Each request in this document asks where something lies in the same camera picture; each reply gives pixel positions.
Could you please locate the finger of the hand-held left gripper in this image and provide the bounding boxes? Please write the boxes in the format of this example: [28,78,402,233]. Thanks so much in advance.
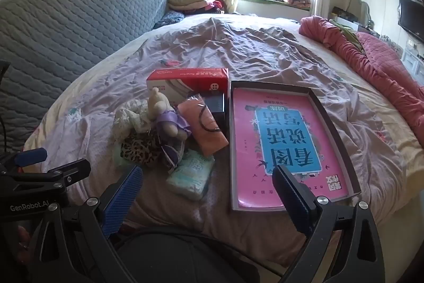
[0,159,91,186]
[0,148,48,171]

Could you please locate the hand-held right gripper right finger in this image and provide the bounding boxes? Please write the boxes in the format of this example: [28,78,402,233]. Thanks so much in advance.
[272,165,386,283]

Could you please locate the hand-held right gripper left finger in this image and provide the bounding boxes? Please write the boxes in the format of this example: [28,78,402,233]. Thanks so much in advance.
[28,165,144,283]

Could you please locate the leopard print cloth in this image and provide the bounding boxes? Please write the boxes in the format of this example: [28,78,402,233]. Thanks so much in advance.
[120,132,166,168]

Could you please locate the white and purple snack packet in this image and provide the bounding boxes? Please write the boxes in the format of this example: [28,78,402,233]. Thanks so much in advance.
[162,140,187,171]

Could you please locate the large green tissue pack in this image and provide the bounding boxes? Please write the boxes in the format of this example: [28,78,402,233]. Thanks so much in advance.
[166,150,215,201]

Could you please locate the cream lace scrunchie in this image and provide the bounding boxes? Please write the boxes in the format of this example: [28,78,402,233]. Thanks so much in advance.
[113,99,156,141]

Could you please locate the dark cardboard box tray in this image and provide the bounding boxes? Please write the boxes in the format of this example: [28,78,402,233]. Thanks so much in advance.
[228,80,361,212]

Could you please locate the plush bear with purple dress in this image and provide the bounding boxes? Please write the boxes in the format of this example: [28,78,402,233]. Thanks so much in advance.
[147,87,192,141]

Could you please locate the pink cloth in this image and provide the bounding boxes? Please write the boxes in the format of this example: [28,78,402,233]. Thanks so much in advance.
[178,97,230,157]

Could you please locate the person's left hand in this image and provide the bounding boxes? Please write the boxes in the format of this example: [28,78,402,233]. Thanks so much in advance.
[17,225,33,251]

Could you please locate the pink and blue book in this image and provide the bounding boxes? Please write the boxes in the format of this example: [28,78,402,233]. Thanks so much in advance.
[233,87,350,208]

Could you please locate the black flat box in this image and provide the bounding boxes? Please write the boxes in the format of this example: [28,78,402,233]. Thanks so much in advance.
[189,92,230,134]

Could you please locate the cream bedspread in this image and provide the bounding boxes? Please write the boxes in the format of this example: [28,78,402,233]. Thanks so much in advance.
[23,13,424,191]

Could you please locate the grey quilted headboard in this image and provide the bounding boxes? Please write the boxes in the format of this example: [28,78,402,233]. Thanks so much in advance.
[0,0,167,151]

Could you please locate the red and white tissue box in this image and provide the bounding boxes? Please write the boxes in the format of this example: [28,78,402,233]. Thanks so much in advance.
[146,68,230,105]

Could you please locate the pink quilt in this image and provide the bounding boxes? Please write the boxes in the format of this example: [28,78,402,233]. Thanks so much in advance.
[300,16,424,151]

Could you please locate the lilac printed bed sheet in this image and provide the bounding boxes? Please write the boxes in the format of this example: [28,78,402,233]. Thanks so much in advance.
[23,16,424,237]

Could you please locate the green striped cloth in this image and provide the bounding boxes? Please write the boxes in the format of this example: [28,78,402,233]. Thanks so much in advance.
[329,19,366,53]

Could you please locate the dark blue patterned pillow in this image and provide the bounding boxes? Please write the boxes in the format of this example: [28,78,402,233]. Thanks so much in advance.
[154,10,185,30]

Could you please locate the white dresser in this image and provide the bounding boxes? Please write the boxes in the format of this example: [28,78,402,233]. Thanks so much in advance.
[401,47,424,85]

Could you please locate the black case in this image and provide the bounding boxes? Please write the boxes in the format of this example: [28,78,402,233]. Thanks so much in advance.
[332,6,360,25]

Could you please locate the vanity mirror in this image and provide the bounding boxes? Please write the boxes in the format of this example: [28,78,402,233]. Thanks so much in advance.
[348,0,370,27]

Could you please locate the black television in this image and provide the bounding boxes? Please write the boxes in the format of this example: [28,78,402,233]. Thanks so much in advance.
[397,0,424,44]

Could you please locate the black hair tie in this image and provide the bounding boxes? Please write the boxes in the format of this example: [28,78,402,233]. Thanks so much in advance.
[195,104,223,133]

